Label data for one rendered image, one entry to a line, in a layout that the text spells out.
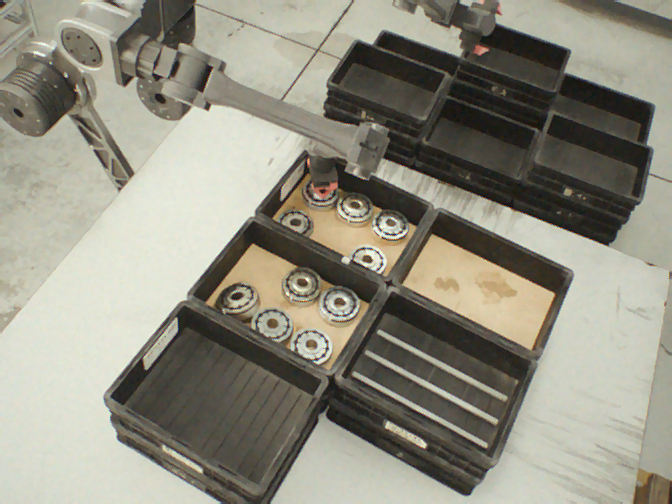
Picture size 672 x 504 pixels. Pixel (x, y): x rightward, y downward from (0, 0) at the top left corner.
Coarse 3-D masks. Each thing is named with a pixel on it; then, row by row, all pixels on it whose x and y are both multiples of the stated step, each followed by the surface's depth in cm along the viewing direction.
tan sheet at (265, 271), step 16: (256, 256) 194; (272, 256) 194; (240, 272) 190; (256, 272) 191; (272, 272) 191; (224, 288) 187; (256, 288) 188; (272, 288) 189; (272, 304) 186; (288, 304) 186; (336, 304) 188; (368, 304) 189; (304, 320) 184; (320, 320) 185; (336, 336) 182; (336, 352) 180
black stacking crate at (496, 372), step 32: (384, 320) 187; (416, 320) 184; (448, 320) 178; (384, 352) 182; (448, 352) 184; (480, 352) 181; (384, 384) 176; (416, 384) 177; (448, 384) 178; (512, 384) 180; (384, 416) 167; (416, 416) 173; (448, 416) 174; (448, 448) 164; (480, 448) 170
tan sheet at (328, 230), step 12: (300, 192) 209; (288, 204) 206; (300, 204) 206; (336, 204) 207; (276, 216) 203; (312, 216) 204; (324, 216) 204; (372, 216) 207; (324, 228) 202; (336, 228) 202; (348, 228) 203; (360, 228) 203; (324, 240) 200; (336, 240) 200; (348, 240) 201; (360, 240) 201; (372, 240) 202; (408, 240) 203; (348, 252) 198; (384, 252) 200; (396, 252) 200
